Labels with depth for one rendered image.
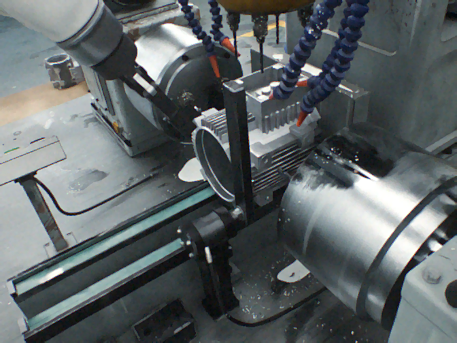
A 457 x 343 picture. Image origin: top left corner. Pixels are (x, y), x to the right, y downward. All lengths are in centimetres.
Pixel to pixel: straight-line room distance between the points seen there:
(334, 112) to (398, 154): 23
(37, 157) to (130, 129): 38
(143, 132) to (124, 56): 58
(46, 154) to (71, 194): 33
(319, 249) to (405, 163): 16
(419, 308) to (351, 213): 15
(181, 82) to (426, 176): 57
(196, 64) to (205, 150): 20
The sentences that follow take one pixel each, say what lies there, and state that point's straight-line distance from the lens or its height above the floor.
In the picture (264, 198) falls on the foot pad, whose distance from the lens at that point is 79.
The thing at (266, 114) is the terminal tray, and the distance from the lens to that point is 76.
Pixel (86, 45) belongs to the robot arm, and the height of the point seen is 130.
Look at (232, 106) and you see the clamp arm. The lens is 57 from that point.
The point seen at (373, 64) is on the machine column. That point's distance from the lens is 86.
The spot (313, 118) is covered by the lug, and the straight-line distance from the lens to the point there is 81.
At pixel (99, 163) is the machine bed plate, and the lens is 127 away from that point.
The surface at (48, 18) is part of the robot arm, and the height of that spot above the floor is 135.
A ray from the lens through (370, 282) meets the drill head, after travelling 56.
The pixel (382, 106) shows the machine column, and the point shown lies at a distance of 88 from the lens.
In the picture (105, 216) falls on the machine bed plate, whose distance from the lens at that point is 109.
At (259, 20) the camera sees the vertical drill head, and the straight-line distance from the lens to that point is 68.
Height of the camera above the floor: 151
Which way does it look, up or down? 39 degrees down
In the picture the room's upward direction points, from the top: 7 degrees counter-clockwise
